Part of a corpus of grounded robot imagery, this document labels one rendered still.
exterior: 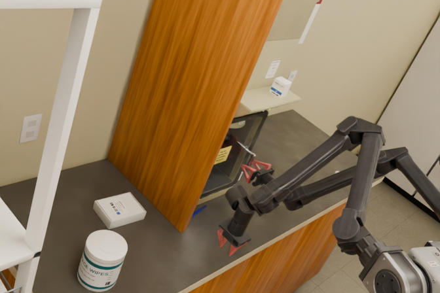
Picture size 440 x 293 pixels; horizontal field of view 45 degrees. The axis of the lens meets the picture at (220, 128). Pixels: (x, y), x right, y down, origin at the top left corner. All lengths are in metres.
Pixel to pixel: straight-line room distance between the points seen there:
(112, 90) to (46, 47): 0.40
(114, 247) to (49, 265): 0.23
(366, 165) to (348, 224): 0.23
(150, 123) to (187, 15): 0.46
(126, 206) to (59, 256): 0.33
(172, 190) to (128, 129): 0.32
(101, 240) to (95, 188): 0.45
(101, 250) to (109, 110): 0.69
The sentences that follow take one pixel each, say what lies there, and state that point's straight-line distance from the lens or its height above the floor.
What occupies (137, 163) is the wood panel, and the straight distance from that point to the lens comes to 2.18.
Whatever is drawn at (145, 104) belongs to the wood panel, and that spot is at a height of 1.29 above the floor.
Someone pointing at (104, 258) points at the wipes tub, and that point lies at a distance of 1.70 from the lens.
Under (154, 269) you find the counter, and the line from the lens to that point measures 1.92.
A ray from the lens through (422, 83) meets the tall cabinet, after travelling 4.86.
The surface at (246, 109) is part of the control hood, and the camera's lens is 1.83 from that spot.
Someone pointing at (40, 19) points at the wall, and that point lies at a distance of 1.79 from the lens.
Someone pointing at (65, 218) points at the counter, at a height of 0.94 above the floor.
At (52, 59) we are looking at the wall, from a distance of 1.89.
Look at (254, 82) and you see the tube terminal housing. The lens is 1.97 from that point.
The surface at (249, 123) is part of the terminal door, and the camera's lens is 2.10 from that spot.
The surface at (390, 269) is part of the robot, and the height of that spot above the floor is 1.49.
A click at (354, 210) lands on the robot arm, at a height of 1.51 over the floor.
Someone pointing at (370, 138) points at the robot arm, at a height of 1.62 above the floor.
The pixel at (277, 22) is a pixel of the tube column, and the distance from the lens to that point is 1.87.
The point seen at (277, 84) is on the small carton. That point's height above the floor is 1.56.
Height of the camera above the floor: 2.31
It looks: 29 degrees down
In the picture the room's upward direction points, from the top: 22 degrees clockwise
